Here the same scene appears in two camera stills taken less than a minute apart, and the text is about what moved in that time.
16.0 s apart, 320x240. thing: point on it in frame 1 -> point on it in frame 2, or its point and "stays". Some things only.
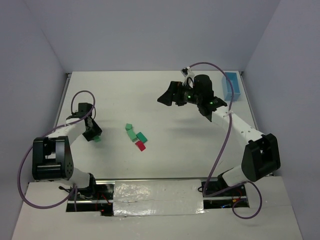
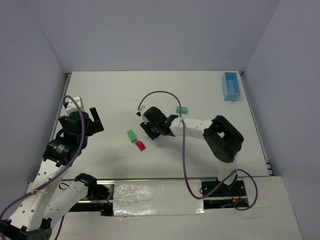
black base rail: (216, 195) stays
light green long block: (132, 135) stays
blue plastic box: (227, 90) stays
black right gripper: (178, 92) -> (148, 130)
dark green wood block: (141, 137) -> (184, 110)
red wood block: (140, 145) stays
